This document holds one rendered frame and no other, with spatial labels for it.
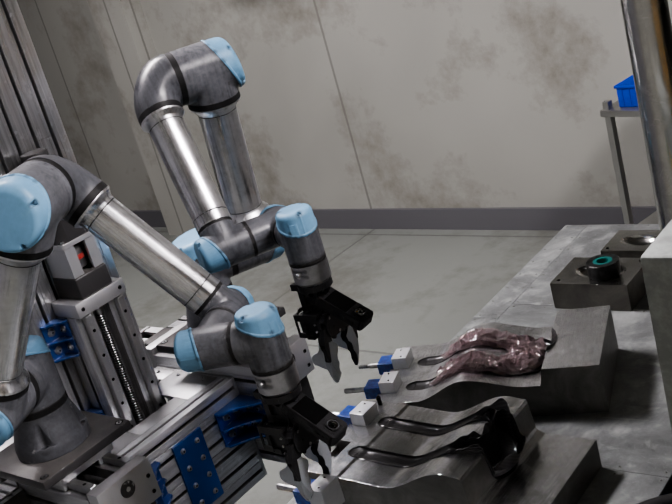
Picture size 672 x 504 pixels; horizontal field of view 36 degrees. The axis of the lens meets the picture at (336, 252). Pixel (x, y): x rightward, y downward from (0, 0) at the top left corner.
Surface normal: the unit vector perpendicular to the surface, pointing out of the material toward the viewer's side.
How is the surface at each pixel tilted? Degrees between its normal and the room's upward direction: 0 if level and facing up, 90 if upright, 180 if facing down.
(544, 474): 0
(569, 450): 0
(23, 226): 83
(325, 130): 90
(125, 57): 90
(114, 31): 90
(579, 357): 0
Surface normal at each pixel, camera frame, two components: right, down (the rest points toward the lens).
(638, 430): -0.26, -0.91
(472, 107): -0.60, 0.43
